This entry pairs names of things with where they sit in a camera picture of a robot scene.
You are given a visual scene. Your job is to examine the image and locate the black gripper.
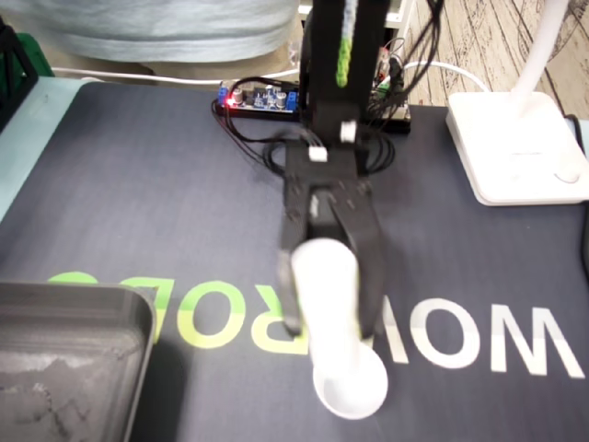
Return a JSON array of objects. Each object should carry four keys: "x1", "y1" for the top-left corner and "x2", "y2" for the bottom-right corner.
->
[{"x1": 278, "y1": 178, "x2": 389, "y2": 343}]

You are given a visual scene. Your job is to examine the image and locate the white flanged plastic cylinder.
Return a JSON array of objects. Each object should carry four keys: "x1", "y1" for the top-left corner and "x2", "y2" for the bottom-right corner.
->
[{"x1": 290, "y1": 237, "x2": 390, "y2": 421}]

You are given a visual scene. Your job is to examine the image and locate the blue voltage converter board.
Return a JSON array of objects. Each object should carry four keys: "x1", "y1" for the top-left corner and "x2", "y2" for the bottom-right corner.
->
[{"x1": 217, "y1": 78, "x2": 300, "y2": 114}]

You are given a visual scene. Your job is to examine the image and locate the robot motor controller board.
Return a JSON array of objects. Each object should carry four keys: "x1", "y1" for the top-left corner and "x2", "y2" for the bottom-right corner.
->
[{"x1": 370, "y1": 39, "x2": 412, "y2": 122}]

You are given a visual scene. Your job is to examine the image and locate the dark grey WOWROBO mat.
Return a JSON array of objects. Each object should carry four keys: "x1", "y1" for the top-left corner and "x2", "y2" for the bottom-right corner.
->
[{"x1": 0, "y1": 81, "x2": 589, "y2": 442}]

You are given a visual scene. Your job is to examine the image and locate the white desk lamp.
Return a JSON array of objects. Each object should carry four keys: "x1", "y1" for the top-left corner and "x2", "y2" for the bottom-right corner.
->
[{"x1": 445, "y1": 0, "x2": 589, "y2": 207}]

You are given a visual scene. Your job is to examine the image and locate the black plastic tray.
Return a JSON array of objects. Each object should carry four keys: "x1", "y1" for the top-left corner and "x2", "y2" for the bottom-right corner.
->
[{"x1": 0, "y1": 281, "x2": 156, "y2": 442}]

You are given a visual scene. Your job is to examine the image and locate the person in light blue shirt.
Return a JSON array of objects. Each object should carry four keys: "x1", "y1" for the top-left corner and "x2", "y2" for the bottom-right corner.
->
[{"x1": 8, "y1": 0, "x2": 301, "y2": 77}]

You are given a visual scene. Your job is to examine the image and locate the green box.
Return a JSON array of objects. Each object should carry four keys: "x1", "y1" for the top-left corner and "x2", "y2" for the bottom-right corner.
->
[{"x1": 12, "y1": 31, "x2": 52, "y2": 77}]

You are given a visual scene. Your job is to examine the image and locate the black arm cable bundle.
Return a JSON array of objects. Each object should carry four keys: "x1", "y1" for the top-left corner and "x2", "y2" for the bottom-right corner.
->
[{"x1": 262, "y1": 131, "x2": 398, "y2": 180}]

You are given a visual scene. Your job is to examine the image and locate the red black power wire pair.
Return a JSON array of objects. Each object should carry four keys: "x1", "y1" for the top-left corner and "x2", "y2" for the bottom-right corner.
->
[{"x1": 211, "y1": 97, "x2": 289, "y2": 165}]

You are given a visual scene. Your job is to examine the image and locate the black background cable bundle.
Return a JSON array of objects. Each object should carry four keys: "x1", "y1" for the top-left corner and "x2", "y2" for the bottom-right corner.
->
[{"x1": 402, "y1": 0, "x2": 446, "y2": 93}]

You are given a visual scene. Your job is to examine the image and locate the white lamp power cable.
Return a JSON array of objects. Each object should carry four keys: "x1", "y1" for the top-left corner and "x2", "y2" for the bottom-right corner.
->
[{"x1": 50, "y1": 61, "x2": 490, "y2": 93}]

